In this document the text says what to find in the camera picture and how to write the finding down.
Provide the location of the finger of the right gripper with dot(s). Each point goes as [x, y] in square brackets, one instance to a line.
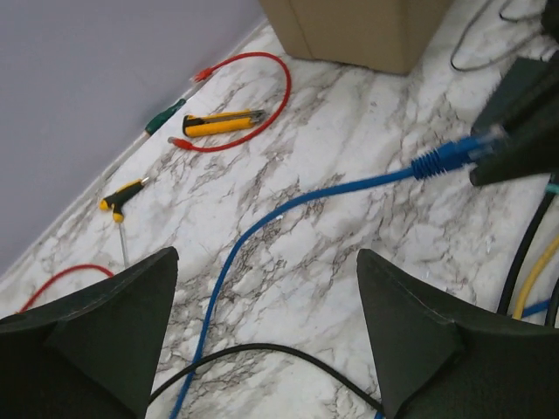
[531, 125]

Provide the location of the yellow black T-handle wrench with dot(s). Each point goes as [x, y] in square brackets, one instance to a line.
[115, 204]

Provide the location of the green handled screwdriver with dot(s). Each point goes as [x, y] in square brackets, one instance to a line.
[161, 118]

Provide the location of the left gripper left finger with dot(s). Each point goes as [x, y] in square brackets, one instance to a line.
[93, 353]

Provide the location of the yellow black utility knife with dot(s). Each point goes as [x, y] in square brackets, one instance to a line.
[196, 126]

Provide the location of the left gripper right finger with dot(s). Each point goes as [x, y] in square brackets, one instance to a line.
[437, 356]

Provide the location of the black power adapter with cable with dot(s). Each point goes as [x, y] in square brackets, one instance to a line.
[496, 32]

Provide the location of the tan plastic toolbox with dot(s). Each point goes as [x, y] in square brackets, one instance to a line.
[383, 35]

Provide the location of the black network switch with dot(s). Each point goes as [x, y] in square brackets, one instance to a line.
[521, 75]

